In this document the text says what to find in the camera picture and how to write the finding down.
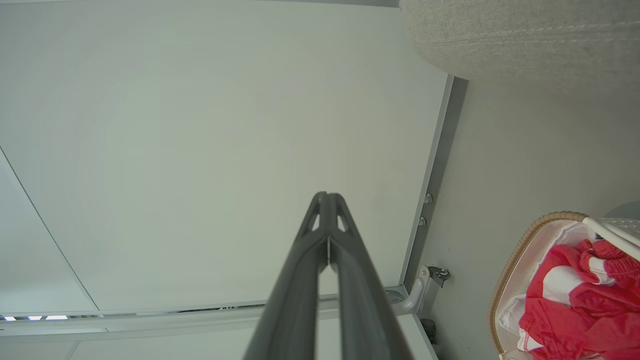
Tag grey metal frame post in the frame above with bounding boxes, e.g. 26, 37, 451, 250
399, 75, 469, 301

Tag white basket liner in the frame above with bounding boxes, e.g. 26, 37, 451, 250
495, 220, 608, 360

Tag woven laundry basket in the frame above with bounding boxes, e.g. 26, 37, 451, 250
488, 211, 640, 360

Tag red white jersey shirt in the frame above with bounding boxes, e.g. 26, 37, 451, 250
517, 244, 640, 360

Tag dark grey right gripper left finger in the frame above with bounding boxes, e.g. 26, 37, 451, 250
243, 191, 330, 360

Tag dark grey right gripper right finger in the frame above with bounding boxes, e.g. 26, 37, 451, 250
328, 192, 414, 360

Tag grey metal floor rail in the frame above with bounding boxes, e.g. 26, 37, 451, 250
0, 295, 401, 343

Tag grey curved post bracket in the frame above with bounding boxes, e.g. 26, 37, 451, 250
387, 265, 451, 317

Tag red white lettered shorts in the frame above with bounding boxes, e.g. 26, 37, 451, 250
575, 239, 640, 301

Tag light grey fabric sofa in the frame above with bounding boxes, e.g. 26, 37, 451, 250
399, 0, 640, 83

